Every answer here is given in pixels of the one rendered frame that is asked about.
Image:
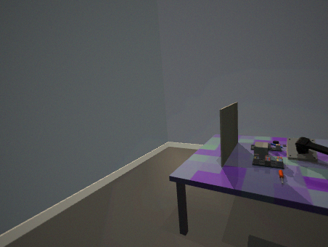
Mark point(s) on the grey flat panel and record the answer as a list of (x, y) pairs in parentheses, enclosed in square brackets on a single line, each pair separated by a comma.
[(228, 130)]

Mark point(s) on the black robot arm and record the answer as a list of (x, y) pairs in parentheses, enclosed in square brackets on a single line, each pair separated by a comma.
[(303, 144)]

